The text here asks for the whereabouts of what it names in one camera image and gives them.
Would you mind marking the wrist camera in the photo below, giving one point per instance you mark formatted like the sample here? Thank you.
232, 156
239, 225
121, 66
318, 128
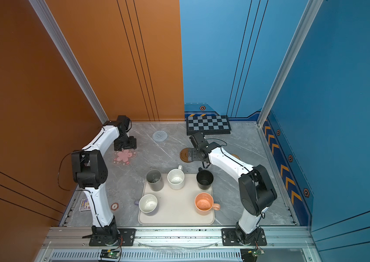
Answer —
198, 140
124, 123

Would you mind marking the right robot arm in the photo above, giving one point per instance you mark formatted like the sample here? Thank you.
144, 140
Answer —
257, 192

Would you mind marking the white speckled mug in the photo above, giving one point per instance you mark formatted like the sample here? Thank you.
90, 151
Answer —
176, 178

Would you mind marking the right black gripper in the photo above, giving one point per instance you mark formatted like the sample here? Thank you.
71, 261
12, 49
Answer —
192, 154

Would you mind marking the purple card box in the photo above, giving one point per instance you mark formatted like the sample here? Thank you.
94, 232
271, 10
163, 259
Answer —
84, 205

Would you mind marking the left circuit board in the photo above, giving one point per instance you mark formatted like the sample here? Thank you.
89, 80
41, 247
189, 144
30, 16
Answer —
110, 255

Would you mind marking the grey mug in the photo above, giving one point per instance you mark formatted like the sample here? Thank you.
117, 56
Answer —
155, 180

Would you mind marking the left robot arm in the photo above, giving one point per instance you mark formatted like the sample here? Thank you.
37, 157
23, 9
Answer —
90, 172

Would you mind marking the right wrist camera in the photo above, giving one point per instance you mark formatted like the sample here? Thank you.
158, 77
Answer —
198, 140

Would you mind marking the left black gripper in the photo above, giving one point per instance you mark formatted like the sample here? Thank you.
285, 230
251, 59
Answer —
132, 144

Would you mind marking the white mug purple handle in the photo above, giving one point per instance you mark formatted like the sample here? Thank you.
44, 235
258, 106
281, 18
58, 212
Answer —
148, 204

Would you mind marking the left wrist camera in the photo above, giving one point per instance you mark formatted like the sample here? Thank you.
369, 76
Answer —
124, 123

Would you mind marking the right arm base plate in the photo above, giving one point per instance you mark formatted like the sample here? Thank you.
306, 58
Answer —
237, 237

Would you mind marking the cream serving tray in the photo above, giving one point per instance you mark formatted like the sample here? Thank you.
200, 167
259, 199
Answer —
176, 207

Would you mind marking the black mug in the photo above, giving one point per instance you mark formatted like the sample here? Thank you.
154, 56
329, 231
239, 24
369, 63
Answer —
204, 179

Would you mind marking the pink flower coaster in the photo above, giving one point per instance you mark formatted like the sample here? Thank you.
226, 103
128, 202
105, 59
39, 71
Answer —
124, 157

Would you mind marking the brown wooden round coaster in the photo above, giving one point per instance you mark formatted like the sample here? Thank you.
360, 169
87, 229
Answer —
186, 155

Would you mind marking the aluminium front rail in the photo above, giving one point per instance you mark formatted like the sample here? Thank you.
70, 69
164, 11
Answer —
180, 244

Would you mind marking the right circuit board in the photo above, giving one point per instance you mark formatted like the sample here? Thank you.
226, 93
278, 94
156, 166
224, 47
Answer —
250, 255

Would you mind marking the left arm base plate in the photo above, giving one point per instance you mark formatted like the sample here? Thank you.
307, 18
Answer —
124, 238

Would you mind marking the black chessboard box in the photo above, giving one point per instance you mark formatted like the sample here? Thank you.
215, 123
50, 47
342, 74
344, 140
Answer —
208, 124

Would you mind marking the grey woven round coaster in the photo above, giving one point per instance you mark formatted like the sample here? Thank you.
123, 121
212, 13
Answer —
159, 136

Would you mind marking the rattan woven round coaster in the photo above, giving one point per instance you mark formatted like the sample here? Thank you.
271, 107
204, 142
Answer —
236, 156

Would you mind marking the orange mug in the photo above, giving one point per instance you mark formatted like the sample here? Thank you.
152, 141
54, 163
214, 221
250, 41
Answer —
204, 204

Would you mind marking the circuit board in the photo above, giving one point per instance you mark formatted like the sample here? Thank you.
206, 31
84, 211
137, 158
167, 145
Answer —
110, 255
250, 255

